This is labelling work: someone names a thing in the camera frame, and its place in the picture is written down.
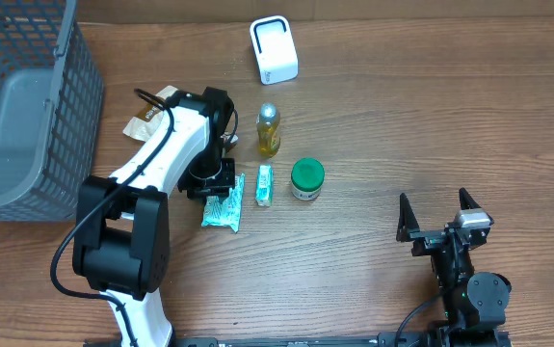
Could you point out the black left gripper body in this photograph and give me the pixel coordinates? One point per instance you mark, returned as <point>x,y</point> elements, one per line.
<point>207,173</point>

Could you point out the white barcode scanner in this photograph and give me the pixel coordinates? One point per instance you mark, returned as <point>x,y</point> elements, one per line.
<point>274,49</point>

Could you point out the cream brown bread bag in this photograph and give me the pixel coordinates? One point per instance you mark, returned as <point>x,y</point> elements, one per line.
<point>142,126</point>

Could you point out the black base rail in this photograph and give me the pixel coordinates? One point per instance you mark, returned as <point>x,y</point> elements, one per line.
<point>305,342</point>

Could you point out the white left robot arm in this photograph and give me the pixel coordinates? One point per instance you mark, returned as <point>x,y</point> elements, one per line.
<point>121,241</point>

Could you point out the light teal snack packet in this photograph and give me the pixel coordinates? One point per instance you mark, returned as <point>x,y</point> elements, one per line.
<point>225,212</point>

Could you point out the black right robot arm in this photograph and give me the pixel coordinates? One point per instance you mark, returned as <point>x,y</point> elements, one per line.
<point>474,303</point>

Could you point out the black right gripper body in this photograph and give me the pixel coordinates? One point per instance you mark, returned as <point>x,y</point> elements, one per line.
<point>426,240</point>

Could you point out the small teal white box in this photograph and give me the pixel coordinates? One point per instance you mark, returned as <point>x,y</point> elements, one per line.
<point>264,185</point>

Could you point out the dark grey plastic basket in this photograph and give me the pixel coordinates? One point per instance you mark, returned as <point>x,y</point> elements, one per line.
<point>51,95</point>

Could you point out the green-capped white bottle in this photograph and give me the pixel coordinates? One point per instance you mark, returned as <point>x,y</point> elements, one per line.
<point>307,178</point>

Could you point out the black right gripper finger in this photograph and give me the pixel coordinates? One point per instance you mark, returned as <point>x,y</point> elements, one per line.
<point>407,225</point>
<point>466,201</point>

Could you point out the yellow Vim dish soap bottle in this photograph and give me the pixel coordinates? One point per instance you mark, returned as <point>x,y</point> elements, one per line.
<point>268,129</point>

